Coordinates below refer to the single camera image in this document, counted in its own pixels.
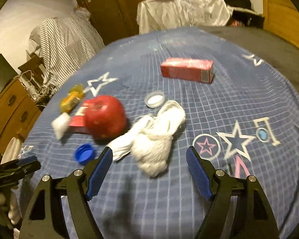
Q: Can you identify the dark wooden chair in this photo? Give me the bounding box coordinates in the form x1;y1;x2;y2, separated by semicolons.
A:
18;56;44;85

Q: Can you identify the yellow snack wrapper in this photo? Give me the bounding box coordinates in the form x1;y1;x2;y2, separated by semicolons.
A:
60;85;85;112

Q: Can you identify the pink patterned bag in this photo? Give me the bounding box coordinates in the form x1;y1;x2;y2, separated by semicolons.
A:
227;19;245;28

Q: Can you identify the person's left hand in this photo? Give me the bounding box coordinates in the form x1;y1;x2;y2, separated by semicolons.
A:
0;192;22;226

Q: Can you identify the tangle of white cables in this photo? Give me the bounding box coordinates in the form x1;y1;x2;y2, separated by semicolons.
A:
19;71;55;107

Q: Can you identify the grey striped cloth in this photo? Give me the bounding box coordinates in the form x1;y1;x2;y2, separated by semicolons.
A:
25;7;105;87

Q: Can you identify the dark brown door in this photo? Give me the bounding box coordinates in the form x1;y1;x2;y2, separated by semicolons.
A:
73;0;140;43

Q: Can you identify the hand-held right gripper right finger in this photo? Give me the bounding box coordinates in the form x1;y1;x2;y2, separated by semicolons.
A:
186;146;281;239

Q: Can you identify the red and white medicine box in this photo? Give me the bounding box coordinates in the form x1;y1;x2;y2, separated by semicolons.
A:
68;99;95;133

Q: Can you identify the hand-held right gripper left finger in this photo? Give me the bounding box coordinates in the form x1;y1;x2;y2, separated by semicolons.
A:
19;146;114;239

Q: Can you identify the wooden chest of drawers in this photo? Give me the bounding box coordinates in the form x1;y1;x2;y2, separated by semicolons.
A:
0;77;43;152

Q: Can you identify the light wooden headboard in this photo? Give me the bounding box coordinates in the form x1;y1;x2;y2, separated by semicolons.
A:
263;0;299;53

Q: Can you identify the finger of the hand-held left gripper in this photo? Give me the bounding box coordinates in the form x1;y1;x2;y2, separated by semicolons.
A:
0;162;41;188
0;156;38;170

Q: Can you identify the black flat television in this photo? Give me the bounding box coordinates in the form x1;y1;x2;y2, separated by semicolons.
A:
0;54;18;91

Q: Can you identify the white plastic bucket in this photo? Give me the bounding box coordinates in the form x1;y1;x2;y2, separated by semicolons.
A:
1;137;24;165

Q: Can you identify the blue star printed blanket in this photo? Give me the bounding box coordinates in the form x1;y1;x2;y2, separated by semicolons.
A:
15;26;299;239

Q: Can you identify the white bottle cap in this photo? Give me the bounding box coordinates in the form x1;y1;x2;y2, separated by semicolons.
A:
145;91;165;109

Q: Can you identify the blue bottle cap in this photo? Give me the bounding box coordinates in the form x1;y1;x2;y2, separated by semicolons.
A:
75;143;94;165

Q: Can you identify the red apple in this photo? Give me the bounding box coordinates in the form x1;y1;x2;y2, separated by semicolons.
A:
84;95;128;140

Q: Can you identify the black bed sheet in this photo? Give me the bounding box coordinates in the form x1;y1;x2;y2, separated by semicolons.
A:
197;25;299;100

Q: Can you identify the red carton box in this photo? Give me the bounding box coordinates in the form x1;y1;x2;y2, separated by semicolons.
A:
160;58;215;83

